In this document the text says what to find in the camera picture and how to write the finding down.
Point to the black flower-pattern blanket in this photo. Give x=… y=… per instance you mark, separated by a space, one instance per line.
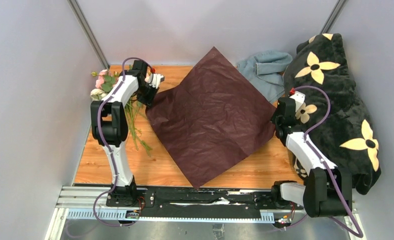
x=338 y=121

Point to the pink rose stem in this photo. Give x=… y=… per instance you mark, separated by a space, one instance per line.
x=106 y=79

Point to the dark red wrapping paper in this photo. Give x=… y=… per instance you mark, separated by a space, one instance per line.
x=212 y=120

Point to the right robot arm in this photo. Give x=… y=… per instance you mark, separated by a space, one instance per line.
x=327 y=190

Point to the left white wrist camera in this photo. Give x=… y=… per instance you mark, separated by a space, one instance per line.
x=154 y=79

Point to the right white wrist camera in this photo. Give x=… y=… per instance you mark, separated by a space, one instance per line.
x=298 y=97

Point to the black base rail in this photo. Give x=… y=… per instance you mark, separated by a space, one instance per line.
x=202 y=204

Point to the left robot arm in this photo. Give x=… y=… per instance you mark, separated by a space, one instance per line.
x=109 y=126

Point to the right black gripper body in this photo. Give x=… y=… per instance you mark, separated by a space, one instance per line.
x=276 y=119

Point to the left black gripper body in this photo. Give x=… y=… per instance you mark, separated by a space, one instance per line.
x=146 y=94

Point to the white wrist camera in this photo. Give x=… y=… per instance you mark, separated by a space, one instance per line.
x=298 y=97
x=154 y=79

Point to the white rose stem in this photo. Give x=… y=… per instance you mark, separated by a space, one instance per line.
x=98 y=94

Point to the blue towel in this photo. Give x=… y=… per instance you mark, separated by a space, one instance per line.
x=263 y=70

